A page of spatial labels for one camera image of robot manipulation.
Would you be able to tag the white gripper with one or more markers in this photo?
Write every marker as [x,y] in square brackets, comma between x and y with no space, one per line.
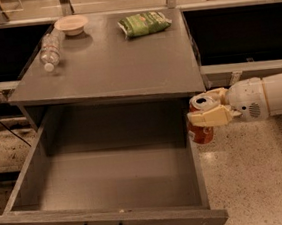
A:
[247,99]

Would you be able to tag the red coke can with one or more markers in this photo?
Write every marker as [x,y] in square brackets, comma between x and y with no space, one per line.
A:
[199,135]

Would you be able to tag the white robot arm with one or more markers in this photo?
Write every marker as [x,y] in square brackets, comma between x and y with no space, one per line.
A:
[273,91]

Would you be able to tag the open grey top drawer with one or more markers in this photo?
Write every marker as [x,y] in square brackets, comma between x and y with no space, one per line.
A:
[155,183]

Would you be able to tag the green chip bag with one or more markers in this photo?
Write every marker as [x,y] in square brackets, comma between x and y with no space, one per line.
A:
[143,24]

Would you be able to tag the grey cabinet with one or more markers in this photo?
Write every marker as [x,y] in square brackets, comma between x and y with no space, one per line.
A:
[115,90]

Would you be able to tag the white paper bowl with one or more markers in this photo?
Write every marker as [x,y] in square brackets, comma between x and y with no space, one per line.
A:
[71,25]

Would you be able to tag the clear plastic water bottle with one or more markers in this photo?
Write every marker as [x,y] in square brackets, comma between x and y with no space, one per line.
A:
[50,50]

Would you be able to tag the metal rail frame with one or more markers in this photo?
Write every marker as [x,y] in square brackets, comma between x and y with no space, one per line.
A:
[244,71]

